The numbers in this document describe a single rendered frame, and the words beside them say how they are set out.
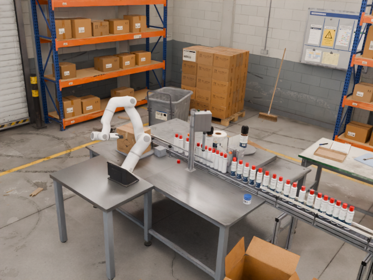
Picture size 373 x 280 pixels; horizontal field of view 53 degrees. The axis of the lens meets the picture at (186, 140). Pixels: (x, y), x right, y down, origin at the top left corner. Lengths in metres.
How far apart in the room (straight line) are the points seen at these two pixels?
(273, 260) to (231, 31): 6.75
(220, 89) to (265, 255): 5.13
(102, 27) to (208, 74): 2.19
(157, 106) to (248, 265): 4.17
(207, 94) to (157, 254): 4.17
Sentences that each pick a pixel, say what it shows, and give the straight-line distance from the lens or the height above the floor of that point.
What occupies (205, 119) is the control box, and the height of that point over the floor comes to 1.41.
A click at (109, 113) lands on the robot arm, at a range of 3.68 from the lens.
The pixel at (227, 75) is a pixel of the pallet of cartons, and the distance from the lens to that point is 7.23.
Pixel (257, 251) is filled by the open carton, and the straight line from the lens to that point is 2.62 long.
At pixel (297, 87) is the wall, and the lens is 8.19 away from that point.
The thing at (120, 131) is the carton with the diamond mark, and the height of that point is 1.09.
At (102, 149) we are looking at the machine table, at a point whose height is 0.83.
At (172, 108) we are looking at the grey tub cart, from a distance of 6.25.
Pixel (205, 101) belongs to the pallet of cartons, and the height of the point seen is 0.41.
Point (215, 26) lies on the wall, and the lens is 9.10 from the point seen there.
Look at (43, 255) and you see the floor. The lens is 4.29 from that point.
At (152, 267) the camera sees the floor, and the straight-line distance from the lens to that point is 3.99.
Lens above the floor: 2.69
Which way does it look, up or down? 23 degrees down
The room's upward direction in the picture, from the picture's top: 3 degrees clockwise
